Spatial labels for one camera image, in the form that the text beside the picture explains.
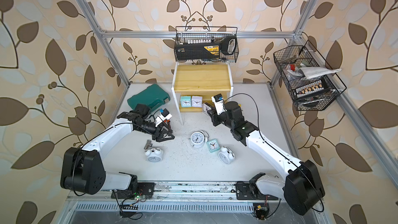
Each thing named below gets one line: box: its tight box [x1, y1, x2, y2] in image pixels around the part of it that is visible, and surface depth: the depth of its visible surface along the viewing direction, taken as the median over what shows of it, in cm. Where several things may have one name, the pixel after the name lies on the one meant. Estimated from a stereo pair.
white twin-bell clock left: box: [144, 148, 164, 163], surface depth 80 cm
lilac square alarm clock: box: [191, 95, 203, 108], surface depth 86 cm
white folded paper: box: [297, 66, 342, 79], surface depth 63 cm
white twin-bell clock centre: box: [190, 129, 210, 148], surface depth 90 cm
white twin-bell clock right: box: [217, 145, 236, 165], surface depth 80 cm
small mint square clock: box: [206, 138, 221, 153], surface depth 89 cm
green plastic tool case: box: [127, 83, 171, 111], surface depth 110 cm
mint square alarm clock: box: [180, 95, 192, 108], surface depth 87 cm
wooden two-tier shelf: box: [171, 61, 234, 126], surface depth 78 cm
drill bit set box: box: [292, 78, 331, 100], surface depth 69 cm
